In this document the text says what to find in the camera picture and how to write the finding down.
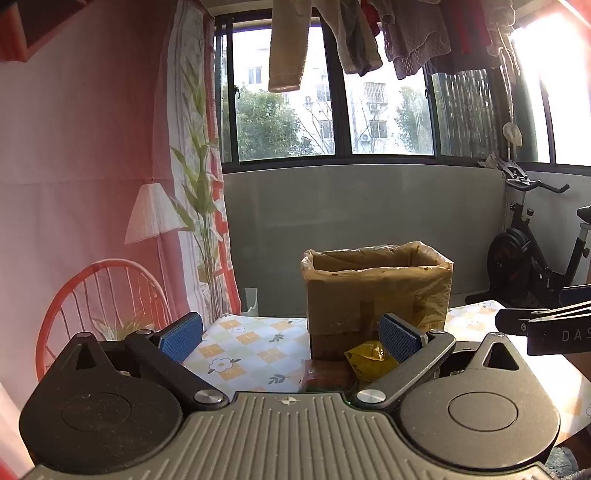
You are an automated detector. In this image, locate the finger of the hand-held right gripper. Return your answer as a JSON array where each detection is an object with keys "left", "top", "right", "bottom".
[
  {"left": 558, "top": 284, "right": 591, "bottom": 306},
  {"left": 496, "top": 301, "right": 591, "bottom": 334}
]

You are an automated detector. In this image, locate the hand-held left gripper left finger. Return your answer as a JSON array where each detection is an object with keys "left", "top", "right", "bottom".
[{"left": 44, "top": 312, "right": 230, "bottom": 411}]

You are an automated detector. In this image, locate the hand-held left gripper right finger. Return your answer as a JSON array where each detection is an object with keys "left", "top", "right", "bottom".
[{"left": 352, "top": 313, "right": 539, "bottom": 413}]

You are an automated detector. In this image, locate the yellow snack packet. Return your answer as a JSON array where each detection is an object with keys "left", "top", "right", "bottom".
[{"left": 344, "top": 340, "right": 400, "bottom": 383}]

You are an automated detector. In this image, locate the brown cardboard box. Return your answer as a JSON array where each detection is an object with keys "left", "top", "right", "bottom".
[{"left": 307, "top": 261, "right": 451, "bottom": 361}]

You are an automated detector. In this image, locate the red-brown snack packet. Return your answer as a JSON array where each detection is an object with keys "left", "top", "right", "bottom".
[{"left": 298, "top": 359, "right": 357, "bottom": 394}]

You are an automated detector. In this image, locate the black exercise bike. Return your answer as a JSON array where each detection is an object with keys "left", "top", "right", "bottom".
[{"left": 464, "top": 157, "right": 591, "bottom": 311}]

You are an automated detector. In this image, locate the floral checked tablecloth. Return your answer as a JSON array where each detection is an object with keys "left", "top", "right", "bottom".
[{"left": 181, "top": 299, "right": 591, "bottom": 418}]

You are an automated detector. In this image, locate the white plastic container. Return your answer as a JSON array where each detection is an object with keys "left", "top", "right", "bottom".
[{"left": 240, "top": 287, "right": 259, "bottom": 317}]

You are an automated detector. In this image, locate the printed pink backdrop curtain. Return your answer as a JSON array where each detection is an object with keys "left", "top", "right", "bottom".
[{"left": 0, "top": 0, "right": 242, "bottom": 462}]

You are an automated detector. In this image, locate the brown lattice window screen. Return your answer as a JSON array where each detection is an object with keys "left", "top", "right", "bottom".
[{"left": 433, "top": 68, "right": 503, "bottom": 158}]

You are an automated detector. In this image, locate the red hanging garment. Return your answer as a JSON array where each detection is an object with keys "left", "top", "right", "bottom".
[{"left": 438, "top": 0, "right": 497, "bottom": 72}]

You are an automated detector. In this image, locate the mauve knitted hanging garment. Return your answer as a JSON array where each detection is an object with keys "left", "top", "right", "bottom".
[{"left": 369, "top": 0, "right": 451, "bottom": 80}]

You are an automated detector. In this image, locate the grey-brown hanging garment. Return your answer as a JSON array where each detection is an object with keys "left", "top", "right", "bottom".
[{"left": 313, "top": 0, "right": 384, "bottom": 77}]

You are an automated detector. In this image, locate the beige hanging sweater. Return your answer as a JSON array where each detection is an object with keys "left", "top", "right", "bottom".
[{"left": 268, "top": 0, "right": 311, "bottom": 93}]

